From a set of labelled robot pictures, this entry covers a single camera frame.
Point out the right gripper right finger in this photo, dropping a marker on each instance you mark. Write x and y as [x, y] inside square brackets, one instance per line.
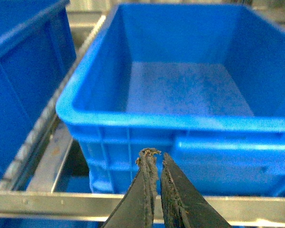
[182, 204]

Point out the blue right plastic bin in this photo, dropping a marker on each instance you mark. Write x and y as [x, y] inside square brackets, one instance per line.
[36, 53]

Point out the blue far right bin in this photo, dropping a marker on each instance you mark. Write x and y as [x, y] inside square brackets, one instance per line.
[204, 83]

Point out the steel front shelf rail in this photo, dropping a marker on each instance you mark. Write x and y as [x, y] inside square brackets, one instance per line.
[237, 211]

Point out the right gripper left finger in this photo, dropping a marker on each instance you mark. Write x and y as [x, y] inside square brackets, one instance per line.
[136, 209]

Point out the roller track strip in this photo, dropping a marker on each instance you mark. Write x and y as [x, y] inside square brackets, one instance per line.
[31, 148]

